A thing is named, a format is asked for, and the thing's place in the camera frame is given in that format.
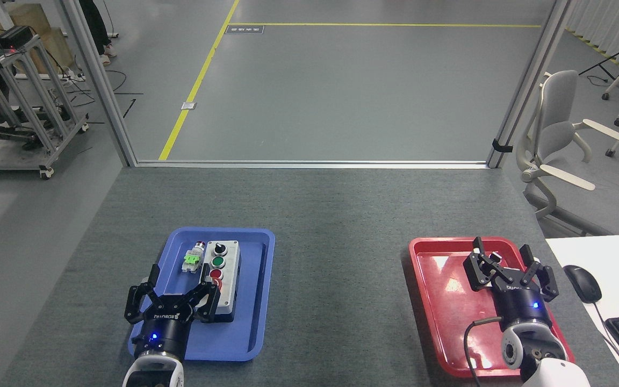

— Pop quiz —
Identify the small green push-button switch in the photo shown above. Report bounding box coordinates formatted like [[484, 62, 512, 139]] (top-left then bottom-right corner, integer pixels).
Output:
[[182, 242, 206, 273]]

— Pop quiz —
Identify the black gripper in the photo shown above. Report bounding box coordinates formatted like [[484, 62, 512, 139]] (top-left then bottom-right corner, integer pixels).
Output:
[[463, 236, 559, 328], [124, 263, 222, 360]]

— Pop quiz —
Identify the black mouse cable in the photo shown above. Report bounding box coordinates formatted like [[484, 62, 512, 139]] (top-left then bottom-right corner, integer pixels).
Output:
[[592, 301, 619, 387]]

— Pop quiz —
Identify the blue plastic tray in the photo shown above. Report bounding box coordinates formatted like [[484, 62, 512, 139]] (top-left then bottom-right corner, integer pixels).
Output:
[[128, 227, 276, 362]]

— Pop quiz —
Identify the black computer mouse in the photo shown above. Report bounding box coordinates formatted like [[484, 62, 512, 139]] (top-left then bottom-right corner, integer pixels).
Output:
[[563, 265, 602, 304]]

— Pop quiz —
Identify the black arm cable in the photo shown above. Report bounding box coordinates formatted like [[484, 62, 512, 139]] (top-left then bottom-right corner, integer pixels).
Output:
[[463, 316, 503, 387]]

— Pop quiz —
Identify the grey office chair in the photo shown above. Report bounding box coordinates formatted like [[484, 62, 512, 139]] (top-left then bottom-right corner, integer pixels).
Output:
[[516, 70, 619, 237]]

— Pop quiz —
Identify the aluminium frame cart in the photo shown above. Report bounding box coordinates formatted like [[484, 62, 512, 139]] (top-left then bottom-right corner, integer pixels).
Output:
[[0, 35, 90, 181]]

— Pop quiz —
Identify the small white switch part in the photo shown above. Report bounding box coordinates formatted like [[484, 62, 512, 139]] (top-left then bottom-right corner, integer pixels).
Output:
[[490, 251, 522, 271]]

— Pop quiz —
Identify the wooden crate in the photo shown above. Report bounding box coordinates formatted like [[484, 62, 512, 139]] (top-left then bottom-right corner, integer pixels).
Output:
[[0, 4, 76, 74]]

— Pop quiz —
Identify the grey four-button control box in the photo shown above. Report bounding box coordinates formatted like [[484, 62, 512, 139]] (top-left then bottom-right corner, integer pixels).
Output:
[[200, 240, 242, 323]]

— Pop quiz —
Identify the red plastic tray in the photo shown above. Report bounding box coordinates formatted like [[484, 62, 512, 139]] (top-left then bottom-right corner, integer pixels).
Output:
[[408, 237, 575, 378]]

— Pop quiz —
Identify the black floor cable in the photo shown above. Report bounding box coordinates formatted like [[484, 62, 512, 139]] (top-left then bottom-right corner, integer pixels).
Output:
[[68, 69, 145, 120]]

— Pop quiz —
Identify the person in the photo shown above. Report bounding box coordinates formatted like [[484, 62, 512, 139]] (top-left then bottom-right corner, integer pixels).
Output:
[[80, 0, 118, 67]]

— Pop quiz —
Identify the silver aluminium post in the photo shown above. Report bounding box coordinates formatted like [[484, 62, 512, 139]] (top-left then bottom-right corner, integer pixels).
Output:
[[487, 0, 573, 169], [61, 0, 138, 167]]

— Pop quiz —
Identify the silver aluminium crossbar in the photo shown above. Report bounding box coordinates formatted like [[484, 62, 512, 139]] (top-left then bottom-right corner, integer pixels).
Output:
[[136, 160, 490, 169]]

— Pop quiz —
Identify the white curtain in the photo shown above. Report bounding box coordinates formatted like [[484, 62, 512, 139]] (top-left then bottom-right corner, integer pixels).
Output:
[[565, 0, 619, 73]]

